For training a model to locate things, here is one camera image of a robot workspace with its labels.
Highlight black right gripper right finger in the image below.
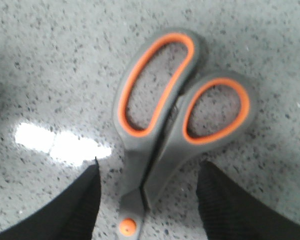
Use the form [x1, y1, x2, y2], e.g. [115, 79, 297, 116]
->
[196, 161, 300, 240]

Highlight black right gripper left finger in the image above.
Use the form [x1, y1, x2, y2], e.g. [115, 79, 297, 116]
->
[0, 161, 101, 240]

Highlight grey orange scissors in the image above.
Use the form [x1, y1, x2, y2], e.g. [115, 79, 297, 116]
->
[113, 27, 257, 240]

